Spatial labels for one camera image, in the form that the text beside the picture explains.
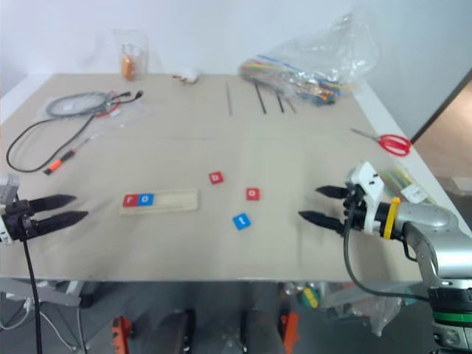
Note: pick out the blue block with round hole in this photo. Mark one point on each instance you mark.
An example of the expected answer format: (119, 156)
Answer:
(145, 199)

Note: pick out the red tile letter b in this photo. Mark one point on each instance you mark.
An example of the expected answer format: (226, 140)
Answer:
(216, 177)

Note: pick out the orange black screwdriver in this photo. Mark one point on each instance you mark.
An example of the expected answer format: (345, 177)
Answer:
(59, 162)

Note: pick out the yellow green tape roll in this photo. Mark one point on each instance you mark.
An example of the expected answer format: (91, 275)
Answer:
(309, 296)

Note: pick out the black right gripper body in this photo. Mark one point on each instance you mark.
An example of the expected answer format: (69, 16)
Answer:
(354, 217)

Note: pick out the orange tool under table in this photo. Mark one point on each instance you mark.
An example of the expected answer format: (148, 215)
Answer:
(121, 333)
(289, 332)

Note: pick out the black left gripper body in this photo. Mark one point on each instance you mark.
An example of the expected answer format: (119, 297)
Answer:
(18, 221)

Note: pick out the clear plastic bag under table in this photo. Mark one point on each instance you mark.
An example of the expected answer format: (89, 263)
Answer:
(376, 309)

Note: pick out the large bag of coloured sticks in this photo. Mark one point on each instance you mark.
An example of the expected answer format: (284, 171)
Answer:
(306, 79)

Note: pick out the clear bag with orange parts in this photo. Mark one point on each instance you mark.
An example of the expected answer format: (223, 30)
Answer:
(129, 62)

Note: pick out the grey table frame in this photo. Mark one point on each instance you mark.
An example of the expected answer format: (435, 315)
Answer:
(44, 293)

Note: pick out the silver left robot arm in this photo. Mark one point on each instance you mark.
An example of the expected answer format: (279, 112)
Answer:
(3, 230)

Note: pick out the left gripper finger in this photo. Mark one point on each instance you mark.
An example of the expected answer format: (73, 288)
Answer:
(51, 202)
(60, 220)

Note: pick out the blue tile letter t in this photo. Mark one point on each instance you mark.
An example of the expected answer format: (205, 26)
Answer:
(242, 222)

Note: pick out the yellow wrist band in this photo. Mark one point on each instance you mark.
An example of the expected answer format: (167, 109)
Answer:
(391, 217)

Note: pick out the long thick black rod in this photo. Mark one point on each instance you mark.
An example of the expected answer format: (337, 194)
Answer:
(260, 99)

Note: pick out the small pack of coloured sticks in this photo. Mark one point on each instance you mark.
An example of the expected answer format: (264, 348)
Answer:
(400, 182)

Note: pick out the wooden letter tray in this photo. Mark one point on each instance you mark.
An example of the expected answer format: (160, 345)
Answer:
(177, 201)

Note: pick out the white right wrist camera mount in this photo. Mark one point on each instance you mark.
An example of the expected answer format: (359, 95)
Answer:
(370, 184)

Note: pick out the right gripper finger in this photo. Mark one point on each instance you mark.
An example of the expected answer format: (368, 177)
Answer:
(333, 191)
(320, 219)

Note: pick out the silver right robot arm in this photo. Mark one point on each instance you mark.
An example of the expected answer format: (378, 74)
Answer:
(439, 236)

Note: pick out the red block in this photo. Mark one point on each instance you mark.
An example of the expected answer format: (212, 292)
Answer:
(130, 200)

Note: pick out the red tile letter o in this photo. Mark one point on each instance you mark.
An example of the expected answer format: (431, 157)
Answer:
(253, 194)

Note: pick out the small white connector bundle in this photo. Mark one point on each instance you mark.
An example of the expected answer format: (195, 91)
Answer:
(190, 76)

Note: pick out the short black rod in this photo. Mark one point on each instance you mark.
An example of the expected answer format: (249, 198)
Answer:
(280, 104)

